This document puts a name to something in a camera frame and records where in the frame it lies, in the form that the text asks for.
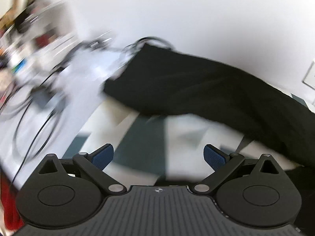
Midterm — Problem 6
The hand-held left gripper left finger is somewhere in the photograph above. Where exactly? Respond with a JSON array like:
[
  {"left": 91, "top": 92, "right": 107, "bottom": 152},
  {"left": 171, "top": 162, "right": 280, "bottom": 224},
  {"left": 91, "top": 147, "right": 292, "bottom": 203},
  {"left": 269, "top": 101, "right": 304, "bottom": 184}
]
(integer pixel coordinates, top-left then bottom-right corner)
[{"left": 33, "top": 143, "right": 126, "bottom": 197}]

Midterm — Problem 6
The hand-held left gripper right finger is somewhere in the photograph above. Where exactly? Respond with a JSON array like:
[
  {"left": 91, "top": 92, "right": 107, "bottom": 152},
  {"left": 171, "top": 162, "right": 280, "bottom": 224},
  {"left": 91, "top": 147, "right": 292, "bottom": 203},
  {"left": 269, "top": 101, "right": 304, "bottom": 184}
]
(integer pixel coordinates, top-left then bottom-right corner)
[{"left": 193, "top": 145, "right": 286, "bottom": 197}]

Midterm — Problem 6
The large black garment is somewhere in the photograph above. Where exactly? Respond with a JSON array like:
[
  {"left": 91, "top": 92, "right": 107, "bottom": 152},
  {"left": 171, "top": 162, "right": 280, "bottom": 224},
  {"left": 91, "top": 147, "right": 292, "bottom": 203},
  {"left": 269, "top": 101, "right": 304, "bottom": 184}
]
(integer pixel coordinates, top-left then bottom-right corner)
[{"left": 102, "top": 43, "right": 315, "bottom": 171}]

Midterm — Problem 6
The geometric patterned table cover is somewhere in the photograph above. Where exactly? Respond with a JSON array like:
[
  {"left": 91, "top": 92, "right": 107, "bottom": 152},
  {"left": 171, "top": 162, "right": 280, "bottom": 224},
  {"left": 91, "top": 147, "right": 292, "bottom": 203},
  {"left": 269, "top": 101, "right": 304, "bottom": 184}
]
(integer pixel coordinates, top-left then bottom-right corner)
[{"left": 0, "top": 39, "right": 303, "bottom": 187}]

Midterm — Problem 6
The black power adapter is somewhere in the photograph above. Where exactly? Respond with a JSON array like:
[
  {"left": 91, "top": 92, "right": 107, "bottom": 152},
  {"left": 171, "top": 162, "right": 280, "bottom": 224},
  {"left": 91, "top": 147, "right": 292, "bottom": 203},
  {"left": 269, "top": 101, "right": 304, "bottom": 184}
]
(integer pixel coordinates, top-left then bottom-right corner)
[{"left": 32, "top": 87, "right": 53, "bottom": 106}]

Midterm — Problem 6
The red garment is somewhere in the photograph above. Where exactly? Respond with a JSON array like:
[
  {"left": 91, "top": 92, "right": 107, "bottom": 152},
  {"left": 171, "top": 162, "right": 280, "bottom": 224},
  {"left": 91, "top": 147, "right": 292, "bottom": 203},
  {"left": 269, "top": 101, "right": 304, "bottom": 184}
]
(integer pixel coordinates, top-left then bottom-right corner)
[{"left": 0, "top": 171, "right": 24, "bottom": 233}]

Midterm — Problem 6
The black cable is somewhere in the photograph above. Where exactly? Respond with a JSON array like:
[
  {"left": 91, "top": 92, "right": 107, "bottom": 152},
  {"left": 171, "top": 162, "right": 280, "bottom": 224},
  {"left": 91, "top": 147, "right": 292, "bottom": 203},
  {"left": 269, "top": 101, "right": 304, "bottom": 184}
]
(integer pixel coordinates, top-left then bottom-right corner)
[{"left": 10, "top": 37, "right": 173, "bottom": 185}]

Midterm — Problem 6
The white wall socket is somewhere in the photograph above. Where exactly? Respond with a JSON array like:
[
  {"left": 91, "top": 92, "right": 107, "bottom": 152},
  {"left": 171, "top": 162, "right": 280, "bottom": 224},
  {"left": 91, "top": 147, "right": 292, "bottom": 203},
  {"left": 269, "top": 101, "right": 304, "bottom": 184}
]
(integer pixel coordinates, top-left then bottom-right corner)
[{"left": 302, "top": 60, "right": 315, "bottom": 90}]

